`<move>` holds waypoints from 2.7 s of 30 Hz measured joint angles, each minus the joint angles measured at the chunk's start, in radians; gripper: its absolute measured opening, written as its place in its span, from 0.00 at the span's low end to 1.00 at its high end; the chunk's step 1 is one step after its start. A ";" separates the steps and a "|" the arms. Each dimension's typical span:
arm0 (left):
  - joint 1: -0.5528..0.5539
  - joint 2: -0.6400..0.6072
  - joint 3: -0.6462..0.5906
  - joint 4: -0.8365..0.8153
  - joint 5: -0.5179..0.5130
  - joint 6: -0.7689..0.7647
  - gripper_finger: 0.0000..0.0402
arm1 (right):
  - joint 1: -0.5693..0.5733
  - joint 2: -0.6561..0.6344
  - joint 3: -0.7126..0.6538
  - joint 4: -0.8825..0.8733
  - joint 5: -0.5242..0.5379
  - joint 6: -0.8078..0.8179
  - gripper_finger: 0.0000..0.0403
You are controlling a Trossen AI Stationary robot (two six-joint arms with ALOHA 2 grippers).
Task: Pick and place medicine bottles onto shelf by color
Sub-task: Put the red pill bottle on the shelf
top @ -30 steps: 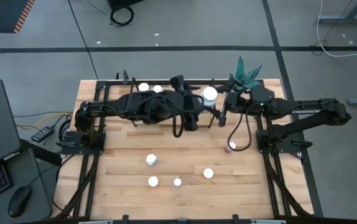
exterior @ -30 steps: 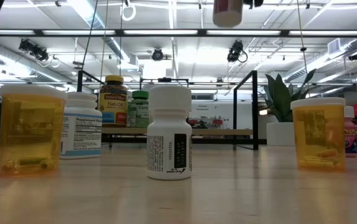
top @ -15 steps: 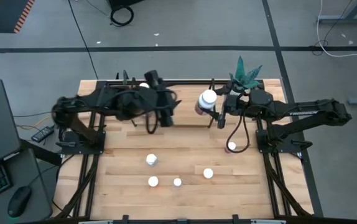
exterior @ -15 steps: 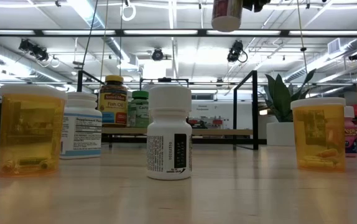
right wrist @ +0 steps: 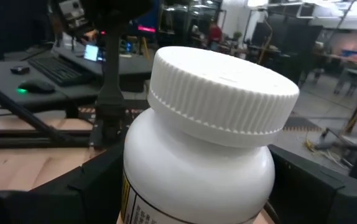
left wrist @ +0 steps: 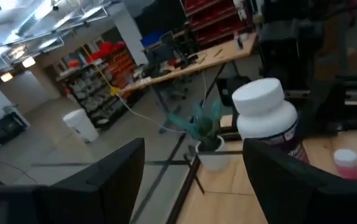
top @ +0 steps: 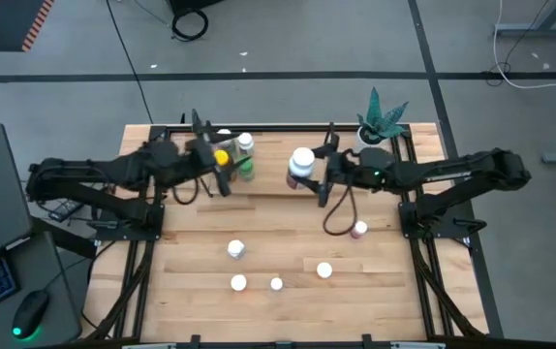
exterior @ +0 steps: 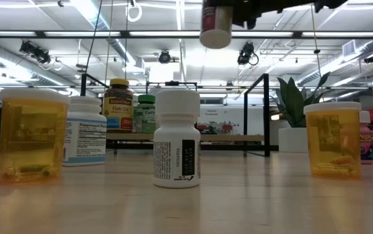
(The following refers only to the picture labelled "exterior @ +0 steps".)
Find black overhead crossbar with lights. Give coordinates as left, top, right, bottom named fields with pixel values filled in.
left=0, top=29, right=373, bottom=40

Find black-framed wooden shelf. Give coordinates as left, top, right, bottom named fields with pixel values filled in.
left=79, top=73, right=271, bottom=158

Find round black overhead camera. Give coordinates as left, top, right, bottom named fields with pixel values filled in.
left=158, top=50, right=173, bottom=64

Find white supplement bottle blue stripes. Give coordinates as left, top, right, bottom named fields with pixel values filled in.
left=62, top=96, right=108, bottom=167

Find black ceiling-mounted devices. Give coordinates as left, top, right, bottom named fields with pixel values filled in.
left=19, top=40, right=53, bottom=65

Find white hanging cable ring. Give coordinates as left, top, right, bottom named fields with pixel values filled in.
left=126, top=3, right=143, bottom=23

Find black aluminium rig frame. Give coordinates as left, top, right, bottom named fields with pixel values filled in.
left=0, top=139, right=373, bottom=159

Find black camera with cable loop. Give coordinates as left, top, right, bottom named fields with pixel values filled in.
left=237, top=41, right=259, bottom=66

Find yellow cap fish oil bottle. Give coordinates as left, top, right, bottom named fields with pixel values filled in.
left=103, top=78, right=135, bottom=134

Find green plant in white pot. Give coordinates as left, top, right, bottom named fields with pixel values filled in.
left=276, top=71, right=331, bottom=153

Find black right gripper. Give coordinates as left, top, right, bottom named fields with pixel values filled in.
left=232, top=0, right=349, bottom=30

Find orange pill vial white cap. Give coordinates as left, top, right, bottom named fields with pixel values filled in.
left=303, top=101, right=363, bottom=180
left=0, top=88, right=71, bottom=186

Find pink bottle white cap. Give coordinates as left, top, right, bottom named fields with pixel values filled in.
left=359, top=110, right=373, bottom=165

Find small white bottle black label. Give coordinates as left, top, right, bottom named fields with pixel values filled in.
left=153, top=89, right=202, bottom=189

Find large white headache relief bottle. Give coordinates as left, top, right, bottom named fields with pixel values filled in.
left=199, top=0, right=235, bottom=50

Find green cap caffeine bottle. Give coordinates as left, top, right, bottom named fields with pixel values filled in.
left=133, top=94, right=157, bottom=135

